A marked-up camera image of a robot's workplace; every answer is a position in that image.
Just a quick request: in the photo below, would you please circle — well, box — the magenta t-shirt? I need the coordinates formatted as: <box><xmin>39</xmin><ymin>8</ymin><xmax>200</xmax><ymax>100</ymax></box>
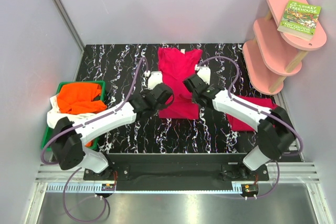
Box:
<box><xmin>157</xmin><ymin>47</ymin><xmax>203</xmax><ymax>120</ymax></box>

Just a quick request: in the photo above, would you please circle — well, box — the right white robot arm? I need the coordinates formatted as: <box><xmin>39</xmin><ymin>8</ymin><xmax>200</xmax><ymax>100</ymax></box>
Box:
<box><xmin>183</xmin><ymin>74</ymin><xmax>298</xmax><ymax>180</ymax></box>

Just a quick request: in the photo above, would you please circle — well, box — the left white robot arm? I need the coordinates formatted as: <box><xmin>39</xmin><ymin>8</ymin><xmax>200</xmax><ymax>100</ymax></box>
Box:
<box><xmin>51</xmin><ymin>83</ymin><xmax>174</xmax><ymax>180</ymax></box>

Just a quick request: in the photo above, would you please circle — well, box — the folded dark pink t-shirt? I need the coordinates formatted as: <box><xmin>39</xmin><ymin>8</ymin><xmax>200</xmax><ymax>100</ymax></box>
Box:
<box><xmin>227</xmin><ymin>95</ymin><xmax>279</xmax><ymax>132</ymax></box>

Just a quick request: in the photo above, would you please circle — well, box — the green plastic basket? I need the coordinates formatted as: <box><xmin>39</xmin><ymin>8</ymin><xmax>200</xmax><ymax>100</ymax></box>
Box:
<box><xmin>41</xmin><ymin>81</ymin><xmax>107</xmax><ymax>148</ymax></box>

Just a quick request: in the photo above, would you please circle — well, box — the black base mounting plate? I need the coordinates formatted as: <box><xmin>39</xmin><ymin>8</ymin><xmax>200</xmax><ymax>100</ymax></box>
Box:
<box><xmin>83</xmin><ymin>153</ymin><xmax>269</xmax><ymax>181</ymax></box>

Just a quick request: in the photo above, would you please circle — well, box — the pink three-tier shelf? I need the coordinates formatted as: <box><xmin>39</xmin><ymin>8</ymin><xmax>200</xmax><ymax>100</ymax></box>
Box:
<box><xmin>243</xmin><ymin>0</ymin><xmax>327</xmax><ymax>95</ymax></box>

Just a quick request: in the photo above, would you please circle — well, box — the orange t-shirt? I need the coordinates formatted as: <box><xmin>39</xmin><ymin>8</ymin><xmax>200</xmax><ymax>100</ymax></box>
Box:
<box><xmin>56</xmin><ymin>82</ymin><xmax>108</xmax><ymax>147</ymax></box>

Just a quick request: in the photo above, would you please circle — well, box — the white t-shirt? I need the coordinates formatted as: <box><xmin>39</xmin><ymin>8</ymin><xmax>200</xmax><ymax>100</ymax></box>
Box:
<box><xmin>47</xmin><ymin>94</ymin><xmax>94</xmax><ymax>129</ymax></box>

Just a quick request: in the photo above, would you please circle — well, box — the green storey treehouse book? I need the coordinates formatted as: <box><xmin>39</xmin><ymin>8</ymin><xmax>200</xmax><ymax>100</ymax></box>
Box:
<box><xmin>277</xmin><ymin>0</ymin><xmax>321</xmax><ymax>41</ymax></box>

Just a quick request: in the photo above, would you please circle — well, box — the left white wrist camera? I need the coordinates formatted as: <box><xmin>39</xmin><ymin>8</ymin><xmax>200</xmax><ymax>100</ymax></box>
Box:
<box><xmin>144</xmin><ymin>70</ymin><xmax>163</xmax><ymax>90</ymax></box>

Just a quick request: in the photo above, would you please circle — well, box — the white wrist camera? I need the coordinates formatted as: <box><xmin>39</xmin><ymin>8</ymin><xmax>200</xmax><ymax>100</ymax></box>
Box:
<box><xmin>195</xmin><ymin>65</ymin><xmax>211</xmax><ymax>84</ymax></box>
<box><xmin>144</xmin><ymin>70</ymin><xmax>163</xmax><ymax>90</ymax></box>

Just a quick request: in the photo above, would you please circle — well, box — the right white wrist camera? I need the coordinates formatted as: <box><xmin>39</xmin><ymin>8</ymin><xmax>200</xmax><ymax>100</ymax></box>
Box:
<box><xmin>195</xmin><ymin>65</ymin><xmax>211</xmax><ymax>84</ymax></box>

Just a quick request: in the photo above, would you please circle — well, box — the aluminium rail frame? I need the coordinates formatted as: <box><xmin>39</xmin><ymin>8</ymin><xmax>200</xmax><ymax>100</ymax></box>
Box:
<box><xmin>36</xmin><ymin>163</ymin><xmax>320</xmax><ymax>195</ymax></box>

